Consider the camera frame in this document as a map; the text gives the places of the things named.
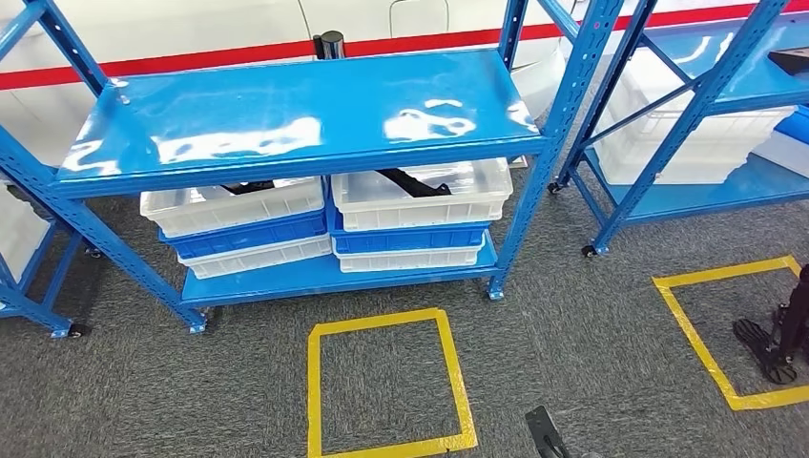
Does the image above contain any blue plastic bin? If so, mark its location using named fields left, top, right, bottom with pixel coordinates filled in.
left=774, top=106, right=809, bottom=147
left=157, top=211, right=328, bottom=261
left=325, top=201, right=491, bottom=256

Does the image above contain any blue metal shelf rack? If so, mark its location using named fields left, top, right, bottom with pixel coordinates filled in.
left=0, top=0, right=624, bottom=336
left=0, top=0, right=91, bottom=340
left=548, top=0, right=809, bottom=260

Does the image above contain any white car with red stripe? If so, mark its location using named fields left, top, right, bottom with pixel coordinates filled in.
left=0, top=0, right=809, bottom=184

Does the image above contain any black cylindrical post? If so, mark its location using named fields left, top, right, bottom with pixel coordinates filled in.
left=312, top=30, right=347, bottom=61

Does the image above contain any yellow floor tape square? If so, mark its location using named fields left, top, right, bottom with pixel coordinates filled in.
left=307, top=307, right=480, bottom=458
left=652, top=256, right=809, bottom=412

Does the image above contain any black plastic bracket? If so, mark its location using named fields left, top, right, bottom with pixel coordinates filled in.
left=219, top=179, right=277, bottom=196
left=377, top=167, right=453, bottom=198

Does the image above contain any silver and black humanoid robot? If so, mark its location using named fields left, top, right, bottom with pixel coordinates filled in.
left=733, top=263, right=809, bottom=385

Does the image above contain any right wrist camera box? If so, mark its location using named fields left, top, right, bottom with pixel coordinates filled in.
left=524, top=406, right=573, bottom=458

